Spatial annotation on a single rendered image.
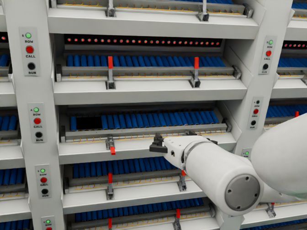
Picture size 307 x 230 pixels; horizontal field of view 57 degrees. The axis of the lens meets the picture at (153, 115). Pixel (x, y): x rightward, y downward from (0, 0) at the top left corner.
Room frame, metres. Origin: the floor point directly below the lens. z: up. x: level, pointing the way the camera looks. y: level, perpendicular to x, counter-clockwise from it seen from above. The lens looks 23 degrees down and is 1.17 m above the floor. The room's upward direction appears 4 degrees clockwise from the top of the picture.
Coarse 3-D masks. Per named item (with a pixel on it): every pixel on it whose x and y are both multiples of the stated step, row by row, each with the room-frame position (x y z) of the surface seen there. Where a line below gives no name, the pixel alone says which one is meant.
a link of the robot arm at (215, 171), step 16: (208, 144) 0.47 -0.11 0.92; (192, 160) 0.45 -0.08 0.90; (208, 160) 0.41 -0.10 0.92; (224, 160) 0.39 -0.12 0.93; (240, 160) 0.40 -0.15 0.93; (192, 176) 0.43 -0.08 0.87; (208, 176) 0.38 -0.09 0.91; (224, 176) 0.36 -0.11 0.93; (240, 176) 0.36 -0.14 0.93; (256, 176) 0.37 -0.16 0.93; (208, 192) 0.37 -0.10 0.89; (224, 192) 0.35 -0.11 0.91; (240, 192) 0.35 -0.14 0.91; (256, 192) 0.36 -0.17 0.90; (224, 208) 0.34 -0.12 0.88; (240, 208) 0.35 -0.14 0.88
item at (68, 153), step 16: (224, 112) 1.00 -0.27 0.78; (64, 128) 0.80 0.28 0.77; (64, 144) 0.77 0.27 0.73; (80, 144) 0.78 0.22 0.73; (96, 144) 0.79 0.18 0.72; (128, 144) 0.81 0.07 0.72; (144, 144) 0.82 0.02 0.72; (224, 144) 0.89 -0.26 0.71; (64, 160) 0.74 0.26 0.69; (80, 160) 0.76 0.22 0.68; (96, 160) 0.77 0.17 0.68
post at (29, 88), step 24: (24, 0) 0.72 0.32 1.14; (24, 24) 0.72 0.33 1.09; (48, 48) 0.73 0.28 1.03; (48, 72) 0.73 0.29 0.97; (24, 96) 0.71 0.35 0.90; (48, 96) 0.73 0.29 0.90; (24, 120) 0.71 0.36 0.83; (48, 120) 0.73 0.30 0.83; (24, 144) 0.71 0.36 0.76; (48, 144) 0.72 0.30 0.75
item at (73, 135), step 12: (72, 132) 0.80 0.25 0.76; (84, 132) 0.80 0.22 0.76; (96, 132) 0.81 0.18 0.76; (108, 132) 0.82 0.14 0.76; (120, 132) 0.83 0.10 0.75; (132, 132) 0.84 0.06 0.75; (144, 132) 0.85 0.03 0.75; (156, 132) 0.86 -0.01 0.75; (168, 132) 0.88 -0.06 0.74; (180, 132) 0.89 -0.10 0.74; (216, 132) 0.91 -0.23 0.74
